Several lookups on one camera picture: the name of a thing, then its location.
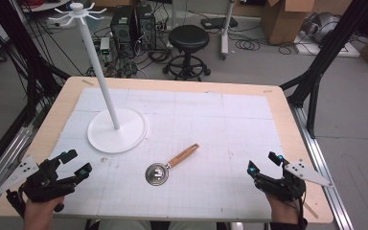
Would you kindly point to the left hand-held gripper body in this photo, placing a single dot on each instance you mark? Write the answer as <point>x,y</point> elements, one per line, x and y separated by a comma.
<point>41,187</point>

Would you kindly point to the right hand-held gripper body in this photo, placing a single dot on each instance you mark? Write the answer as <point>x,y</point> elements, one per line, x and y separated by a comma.
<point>284,187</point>

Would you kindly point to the white hook rack stand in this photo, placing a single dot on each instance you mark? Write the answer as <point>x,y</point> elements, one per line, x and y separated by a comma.
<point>103,86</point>

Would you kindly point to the person's right hand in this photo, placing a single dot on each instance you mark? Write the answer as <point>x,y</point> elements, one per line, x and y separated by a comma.
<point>282,211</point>

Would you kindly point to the person's left hand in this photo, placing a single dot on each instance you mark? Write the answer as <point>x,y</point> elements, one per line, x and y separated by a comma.
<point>41,214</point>

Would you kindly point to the tan tape strip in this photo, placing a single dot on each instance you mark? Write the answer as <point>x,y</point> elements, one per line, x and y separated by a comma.
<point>310,211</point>
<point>88,83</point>
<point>267,91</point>

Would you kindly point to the wooden table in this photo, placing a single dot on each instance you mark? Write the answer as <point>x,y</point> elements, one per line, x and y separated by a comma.
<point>60,105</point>

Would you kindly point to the white grid mat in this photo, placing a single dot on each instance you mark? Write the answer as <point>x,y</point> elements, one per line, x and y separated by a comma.
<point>204,127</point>

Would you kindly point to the small silver device box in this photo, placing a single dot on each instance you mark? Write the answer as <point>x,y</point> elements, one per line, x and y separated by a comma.
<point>105,44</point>

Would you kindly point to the white floor board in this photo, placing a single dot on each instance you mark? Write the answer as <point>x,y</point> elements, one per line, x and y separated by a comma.
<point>348,51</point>

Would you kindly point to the white stand leg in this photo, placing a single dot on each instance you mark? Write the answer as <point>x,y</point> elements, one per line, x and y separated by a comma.
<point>226,32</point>

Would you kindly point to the large cardboard box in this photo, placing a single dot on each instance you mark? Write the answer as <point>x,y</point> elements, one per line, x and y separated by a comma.
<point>284,22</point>

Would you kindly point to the black computer tower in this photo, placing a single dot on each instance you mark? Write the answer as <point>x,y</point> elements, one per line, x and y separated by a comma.
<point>147,25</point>
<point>123,27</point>

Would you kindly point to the black round stool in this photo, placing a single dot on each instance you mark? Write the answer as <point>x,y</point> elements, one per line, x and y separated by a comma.
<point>188,36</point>

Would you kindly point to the flat black device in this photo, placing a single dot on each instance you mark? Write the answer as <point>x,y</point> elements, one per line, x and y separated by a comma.
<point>217,22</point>

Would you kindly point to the white round table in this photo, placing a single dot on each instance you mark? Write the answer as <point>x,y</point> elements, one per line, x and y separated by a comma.
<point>44,4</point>

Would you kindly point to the aluminium rail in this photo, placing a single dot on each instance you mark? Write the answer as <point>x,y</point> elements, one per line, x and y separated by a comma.
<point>6,159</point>
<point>322,159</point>

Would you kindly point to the black metal frame stand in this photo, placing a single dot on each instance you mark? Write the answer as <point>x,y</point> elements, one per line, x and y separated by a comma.
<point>28,64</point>
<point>329,48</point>

